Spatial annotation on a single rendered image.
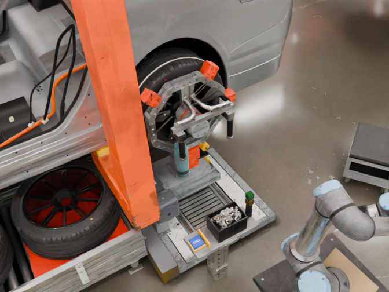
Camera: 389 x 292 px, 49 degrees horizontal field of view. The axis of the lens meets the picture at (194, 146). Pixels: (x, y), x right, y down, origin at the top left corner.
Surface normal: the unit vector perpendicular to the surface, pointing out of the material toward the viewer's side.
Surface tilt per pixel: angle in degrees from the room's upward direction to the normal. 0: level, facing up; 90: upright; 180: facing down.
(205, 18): 90
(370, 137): 0
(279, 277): 0
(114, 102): 90
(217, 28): 90
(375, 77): 0
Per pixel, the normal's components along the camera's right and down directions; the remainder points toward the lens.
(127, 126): 0.52, 0.58
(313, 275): -0.58, -0.15
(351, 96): -0.04, -0.72
